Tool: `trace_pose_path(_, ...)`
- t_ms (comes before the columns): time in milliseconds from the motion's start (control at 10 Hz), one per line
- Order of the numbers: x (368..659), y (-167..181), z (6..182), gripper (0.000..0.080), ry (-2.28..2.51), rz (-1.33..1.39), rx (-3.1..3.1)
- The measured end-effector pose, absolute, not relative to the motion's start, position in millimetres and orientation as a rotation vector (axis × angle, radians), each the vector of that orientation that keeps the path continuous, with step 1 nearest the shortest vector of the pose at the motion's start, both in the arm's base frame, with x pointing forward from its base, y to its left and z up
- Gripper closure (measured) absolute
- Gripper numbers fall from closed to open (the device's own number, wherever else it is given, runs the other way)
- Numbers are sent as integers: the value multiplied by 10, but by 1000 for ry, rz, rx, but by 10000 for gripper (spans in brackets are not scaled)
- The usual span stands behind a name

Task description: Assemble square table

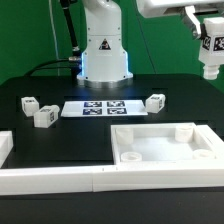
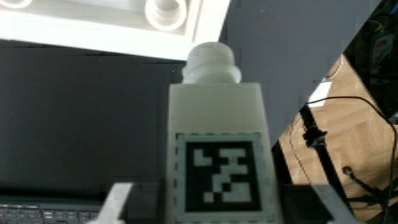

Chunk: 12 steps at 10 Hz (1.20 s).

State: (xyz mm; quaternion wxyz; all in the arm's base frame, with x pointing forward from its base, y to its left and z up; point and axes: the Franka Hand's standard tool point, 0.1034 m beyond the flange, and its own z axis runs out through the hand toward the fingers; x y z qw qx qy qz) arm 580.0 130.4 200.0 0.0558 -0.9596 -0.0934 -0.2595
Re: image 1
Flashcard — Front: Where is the white square table top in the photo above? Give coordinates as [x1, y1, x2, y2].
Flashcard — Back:
[111, 123, 224, 164]

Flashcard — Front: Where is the white front fence bar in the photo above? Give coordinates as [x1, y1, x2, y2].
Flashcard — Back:
[0, 163, 224, 196]

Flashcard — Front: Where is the white left fence piece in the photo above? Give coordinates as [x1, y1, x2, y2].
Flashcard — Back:
[0, 131, 13, 168]

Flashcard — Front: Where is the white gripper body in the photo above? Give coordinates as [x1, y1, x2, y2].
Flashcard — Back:
[136, 0, 224, 18]

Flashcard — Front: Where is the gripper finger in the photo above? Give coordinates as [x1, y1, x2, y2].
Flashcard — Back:
[181, 6, 203, 39]

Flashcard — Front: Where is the black hose at base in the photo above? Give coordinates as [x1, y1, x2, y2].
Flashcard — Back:
[59, 0, 82, 53]

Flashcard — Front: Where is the white sheet with markers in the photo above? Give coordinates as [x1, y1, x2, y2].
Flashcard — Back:
[61, 100, 147, 117]

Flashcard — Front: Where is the white right fence piece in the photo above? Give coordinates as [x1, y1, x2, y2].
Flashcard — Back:
[199, 124, 224, 151]

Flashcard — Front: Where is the black cable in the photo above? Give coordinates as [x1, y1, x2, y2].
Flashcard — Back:
[23, 58, 83, 78]

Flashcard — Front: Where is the white fence piece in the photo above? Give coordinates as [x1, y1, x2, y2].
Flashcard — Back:
[199, 124, 224, 151]
[0, 131, 13, 168]

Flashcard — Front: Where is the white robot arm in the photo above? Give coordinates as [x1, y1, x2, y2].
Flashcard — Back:
[77, 0, 224, 88]

